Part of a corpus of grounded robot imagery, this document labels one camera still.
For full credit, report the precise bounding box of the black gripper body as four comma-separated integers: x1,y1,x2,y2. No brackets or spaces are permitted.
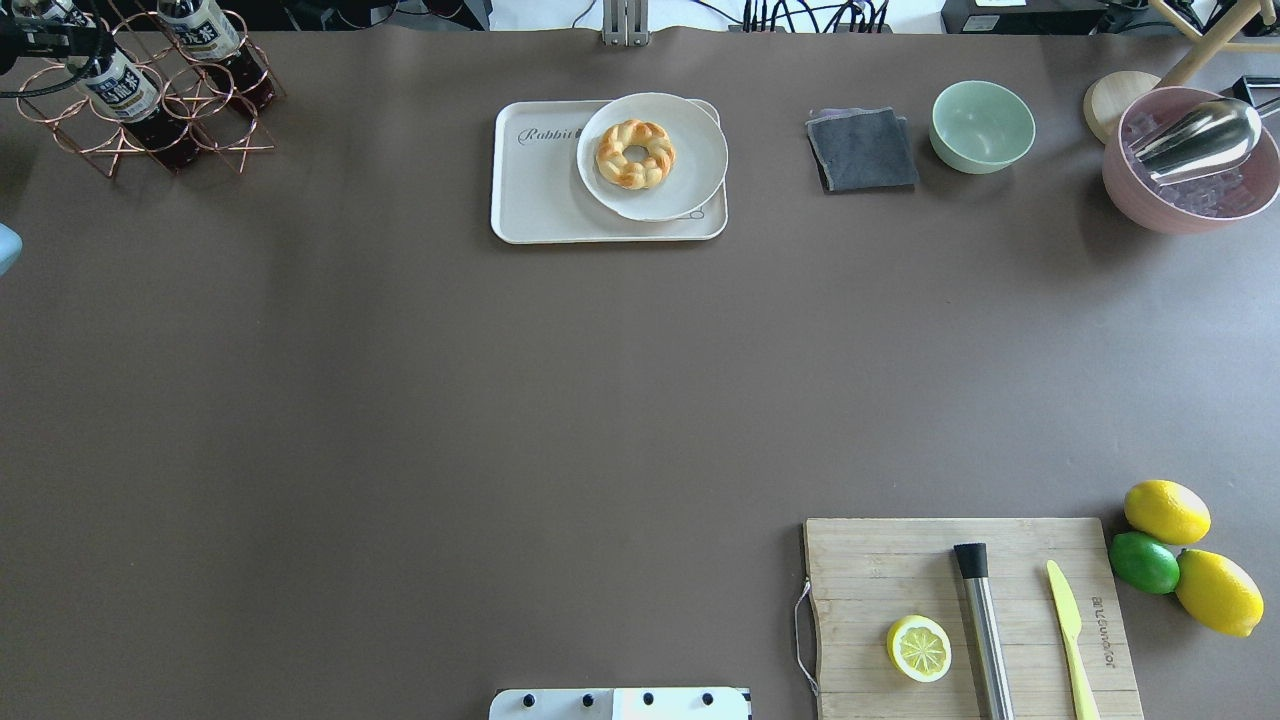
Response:
1,12,116,76

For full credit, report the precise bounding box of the tea bottle white cap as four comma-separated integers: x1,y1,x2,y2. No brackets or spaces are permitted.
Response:
63,47,200,170

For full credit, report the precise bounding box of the cream serving tray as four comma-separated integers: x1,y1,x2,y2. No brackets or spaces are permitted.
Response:
490,99,730,245

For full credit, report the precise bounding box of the white round plate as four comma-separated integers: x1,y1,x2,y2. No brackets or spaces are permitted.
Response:
570,92,730,223

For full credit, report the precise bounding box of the grey folded cloth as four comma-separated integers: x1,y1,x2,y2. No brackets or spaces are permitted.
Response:
805,108,919,193

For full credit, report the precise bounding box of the mint green bowl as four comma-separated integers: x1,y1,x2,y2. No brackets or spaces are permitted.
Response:
929,79,1037,176

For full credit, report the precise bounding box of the wooden cutting board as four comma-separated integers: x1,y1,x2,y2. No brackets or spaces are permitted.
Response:
803,518,1144,719

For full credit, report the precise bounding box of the steel muddler black tip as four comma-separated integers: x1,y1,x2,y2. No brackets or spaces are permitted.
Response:
954,542,1016,719

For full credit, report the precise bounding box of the half lemon slice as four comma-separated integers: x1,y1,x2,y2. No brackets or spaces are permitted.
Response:
886,614,954,683

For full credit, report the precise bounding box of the wooden cup tree stand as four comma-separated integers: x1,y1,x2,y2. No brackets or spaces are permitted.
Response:
1083,1,1277,143

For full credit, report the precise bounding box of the yellow plastic knife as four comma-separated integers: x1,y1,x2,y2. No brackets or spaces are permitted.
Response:
1044,559,1101,720

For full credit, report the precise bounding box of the pink ice bowl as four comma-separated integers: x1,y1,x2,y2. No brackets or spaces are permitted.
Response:
1103,86,1277,234

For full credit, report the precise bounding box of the yellow lemon far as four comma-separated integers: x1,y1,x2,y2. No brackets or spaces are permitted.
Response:
1123,479,1212,546

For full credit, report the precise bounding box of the yellow lemon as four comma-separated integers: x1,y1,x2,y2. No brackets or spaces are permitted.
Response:
1175,550,1265,638
1123,479,1212,546

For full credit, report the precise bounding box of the green lime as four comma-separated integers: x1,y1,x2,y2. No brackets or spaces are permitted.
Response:
1108,530,1181,594

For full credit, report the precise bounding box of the yellow lemon near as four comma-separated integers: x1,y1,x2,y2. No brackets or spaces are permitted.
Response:
1175,550,1265,638

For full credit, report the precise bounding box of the copper wire bottle rack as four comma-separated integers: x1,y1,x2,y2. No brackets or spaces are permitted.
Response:
3,1,284,178

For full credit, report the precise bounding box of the aluminium frame post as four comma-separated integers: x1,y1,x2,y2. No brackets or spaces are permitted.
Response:
602,0,650,47

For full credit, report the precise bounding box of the twisted ring donut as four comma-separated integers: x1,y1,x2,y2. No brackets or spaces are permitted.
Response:
595,119,677,191

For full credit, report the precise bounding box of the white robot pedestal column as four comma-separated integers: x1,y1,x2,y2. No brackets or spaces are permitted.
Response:
488,685,753,719

